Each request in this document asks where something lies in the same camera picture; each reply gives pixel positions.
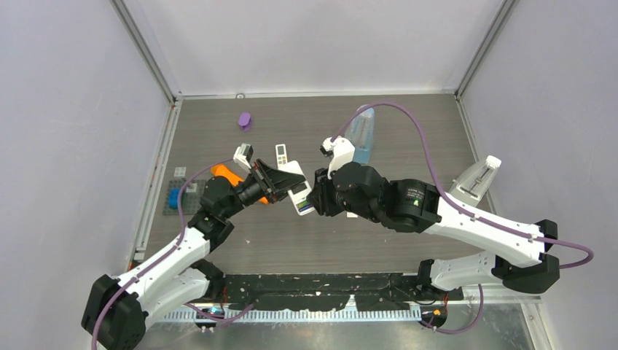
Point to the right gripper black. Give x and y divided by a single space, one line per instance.
321 195

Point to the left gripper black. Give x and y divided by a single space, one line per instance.
278 188

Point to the small white remote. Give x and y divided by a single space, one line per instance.
300 192

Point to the white remote control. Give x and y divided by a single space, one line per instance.
281 155

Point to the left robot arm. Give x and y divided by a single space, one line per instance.
120 309

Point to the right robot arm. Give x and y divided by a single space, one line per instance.
513 253

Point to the purple cap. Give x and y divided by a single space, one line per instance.
245 121

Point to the blue lego brick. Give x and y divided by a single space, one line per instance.
173 198

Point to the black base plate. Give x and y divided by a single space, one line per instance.
331 291

